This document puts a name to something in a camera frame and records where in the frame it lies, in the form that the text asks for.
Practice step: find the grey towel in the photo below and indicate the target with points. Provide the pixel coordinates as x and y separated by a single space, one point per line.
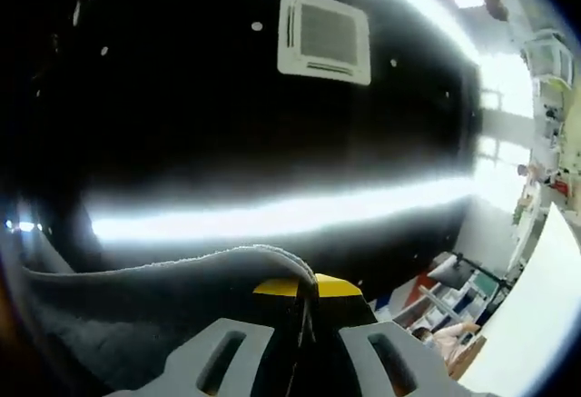
136 306

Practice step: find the group of white storage bins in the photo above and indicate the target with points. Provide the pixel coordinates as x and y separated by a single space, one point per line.
458 299

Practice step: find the white ceiling air conditioner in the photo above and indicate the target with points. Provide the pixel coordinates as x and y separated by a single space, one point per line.
324 36

